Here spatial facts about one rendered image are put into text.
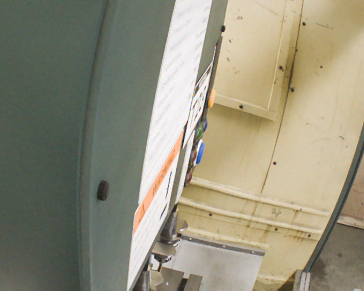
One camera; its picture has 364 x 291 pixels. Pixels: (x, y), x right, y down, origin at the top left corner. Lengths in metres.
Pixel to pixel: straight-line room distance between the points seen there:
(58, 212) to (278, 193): 1.31
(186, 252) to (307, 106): 0.65
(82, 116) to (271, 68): 1.16
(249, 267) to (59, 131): 1.46
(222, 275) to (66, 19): 1.47
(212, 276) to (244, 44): 0.77
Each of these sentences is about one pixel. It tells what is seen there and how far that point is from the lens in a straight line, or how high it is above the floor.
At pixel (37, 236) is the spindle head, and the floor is 1.72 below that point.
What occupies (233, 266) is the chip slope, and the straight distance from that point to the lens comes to 1.65.
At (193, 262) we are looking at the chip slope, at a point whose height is 0.82.
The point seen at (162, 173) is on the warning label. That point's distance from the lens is 0.45.
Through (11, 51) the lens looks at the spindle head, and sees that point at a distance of 0.23.
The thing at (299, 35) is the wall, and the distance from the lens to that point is 1.34.
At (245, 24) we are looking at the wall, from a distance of 1.34.
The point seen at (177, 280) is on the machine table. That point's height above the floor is 0.90.
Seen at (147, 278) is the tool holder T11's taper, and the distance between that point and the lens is 0.90.
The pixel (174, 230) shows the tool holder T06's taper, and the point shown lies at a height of 1.24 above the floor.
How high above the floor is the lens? 1.91
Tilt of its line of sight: 28 degrees down
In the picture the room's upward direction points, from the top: 11 degrees clockwise
